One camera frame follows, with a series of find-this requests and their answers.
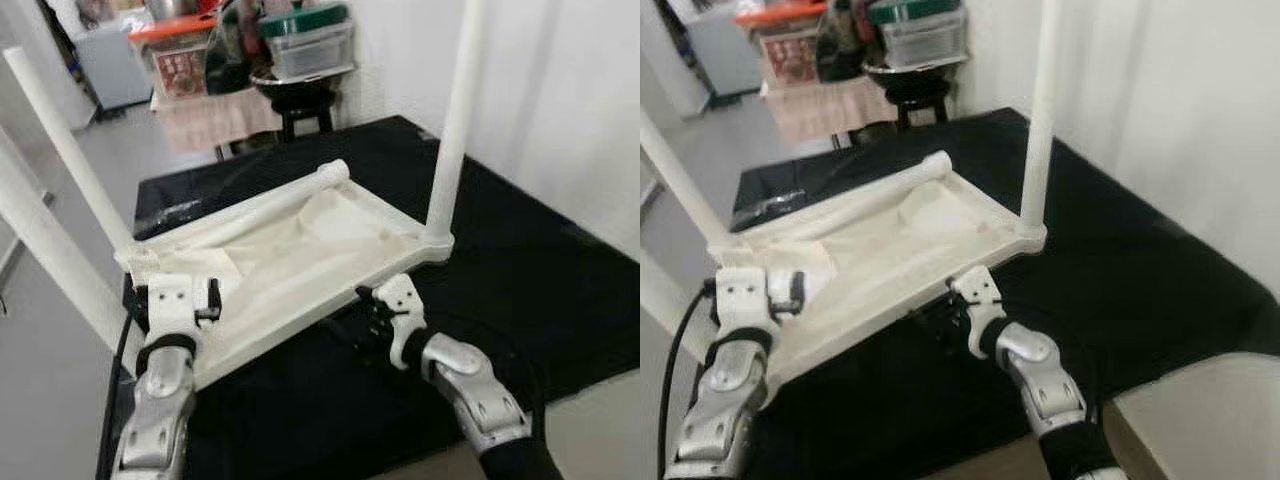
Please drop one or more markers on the clear plastic bag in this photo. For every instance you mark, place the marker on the clear plastic bag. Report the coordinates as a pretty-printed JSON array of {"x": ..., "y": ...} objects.
[
  {"x": 770, "y": 205},
  {"x": 170, "y": 212}
]

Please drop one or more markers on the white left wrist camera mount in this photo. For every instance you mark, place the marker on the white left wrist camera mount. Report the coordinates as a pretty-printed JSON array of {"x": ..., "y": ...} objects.
[
  {"x": 740, "y": 290},
  {"x": 170, "y": 300}
]

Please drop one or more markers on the beige side table cloth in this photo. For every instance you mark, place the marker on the beige side table cloth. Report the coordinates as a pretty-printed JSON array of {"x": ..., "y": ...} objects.
[
  {"x": 825, "y": 110},
  {"x": 215, "y": 120}
]

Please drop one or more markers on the cream plastic table top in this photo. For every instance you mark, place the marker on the cream plastic table top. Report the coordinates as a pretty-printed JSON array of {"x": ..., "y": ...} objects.
[
  {"x": 300, "y": 260},
  {"x": 900, "y": 250}
]

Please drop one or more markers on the black bag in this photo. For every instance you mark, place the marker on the black bag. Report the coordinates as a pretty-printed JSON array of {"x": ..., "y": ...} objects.
[
  {"x": 845, "y": 50},
  {"x": 235, "y": 60}
]

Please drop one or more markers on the red printed box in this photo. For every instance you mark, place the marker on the red printed box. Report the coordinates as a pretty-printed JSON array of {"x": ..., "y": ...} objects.
[
  {"x": 790, "y": 60},
  {"x": 182, "y": 72}
]

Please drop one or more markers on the black stool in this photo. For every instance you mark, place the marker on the black stool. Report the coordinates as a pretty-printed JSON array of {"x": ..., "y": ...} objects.
[
  {"x": 305, "y": 108},
  {"x": 918, "y": 95}
]

